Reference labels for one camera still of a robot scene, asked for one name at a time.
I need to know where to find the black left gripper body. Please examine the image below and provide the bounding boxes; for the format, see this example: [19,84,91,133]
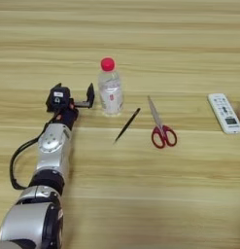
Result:
[51,100,90,130]

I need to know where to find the white remote control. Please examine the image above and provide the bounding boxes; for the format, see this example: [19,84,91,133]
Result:
[207,92,240,135]

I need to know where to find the red handled scissors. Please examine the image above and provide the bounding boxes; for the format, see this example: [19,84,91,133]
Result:
[147,94,178,150]

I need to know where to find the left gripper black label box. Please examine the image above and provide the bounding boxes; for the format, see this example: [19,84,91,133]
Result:
[46,86,71,113]

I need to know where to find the clear bottle with red cap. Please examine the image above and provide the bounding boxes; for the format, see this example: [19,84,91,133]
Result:
[97,56,124,118]

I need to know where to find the black pen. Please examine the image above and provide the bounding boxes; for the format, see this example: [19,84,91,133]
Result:
[113,107,142,145]

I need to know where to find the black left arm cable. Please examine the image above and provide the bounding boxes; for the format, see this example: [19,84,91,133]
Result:
[9,120,59,191]

